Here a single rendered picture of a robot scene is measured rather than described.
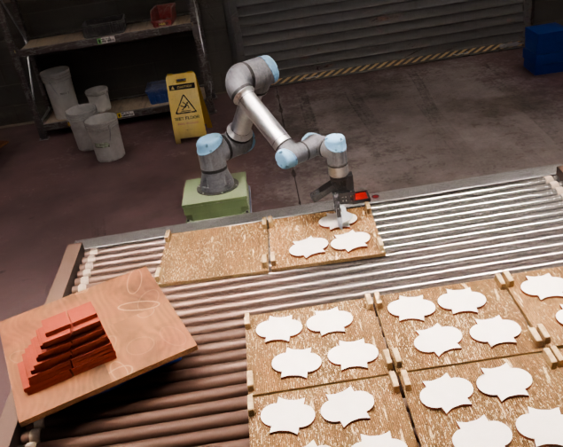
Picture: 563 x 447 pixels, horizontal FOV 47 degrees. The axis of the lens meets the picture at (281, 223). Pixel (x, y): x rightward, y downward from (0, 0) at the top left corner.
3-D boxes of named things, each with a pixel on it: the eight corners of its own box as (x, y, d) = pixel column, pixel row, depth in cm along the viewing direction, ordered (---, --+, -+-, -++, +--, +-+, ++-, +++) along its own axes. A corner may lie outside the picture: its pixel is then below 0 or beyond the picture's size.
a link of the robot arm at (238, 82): (215, 63, 241) (292, 159, 227) (238, 56, 247) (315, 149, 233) (208, 84, 250) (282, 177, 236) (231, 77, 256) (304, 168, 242)
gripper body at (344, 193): (355, 205, 243) (353, 176, 237) (333, 208, 243) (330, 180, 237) (353, 196, 249) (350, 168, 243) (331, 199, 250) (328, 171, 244)
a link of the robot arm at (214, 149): (195, 168, 284) (189, 138, 278) (219, 157, 291) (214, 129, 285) (210, 173, 275) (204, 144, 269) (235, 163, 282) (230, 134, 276)
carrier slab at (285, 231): (269, 223, 260) (268, 220, 259) (369, 208, 259) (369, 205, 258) (271, 272, 230) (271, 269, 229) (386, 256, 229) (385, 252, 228)
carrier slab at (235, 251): (168, 237, 262) (168, 233, 261) (268, 223, 260) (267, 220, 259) (156, 287, 232) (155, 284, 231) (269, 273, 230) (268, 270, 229)
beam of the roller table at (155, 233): (78, 252, 274) (74, 240, 271) (559, 175, 274) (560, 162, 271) (74, 262, 267) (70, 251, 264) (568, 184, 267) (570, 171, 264)
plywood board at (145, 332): (-1, 326, 207) (-3, 322, 206) (146, 270, 224) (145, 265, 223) (21, 427, 167) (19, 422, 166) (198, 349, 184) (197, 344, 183)
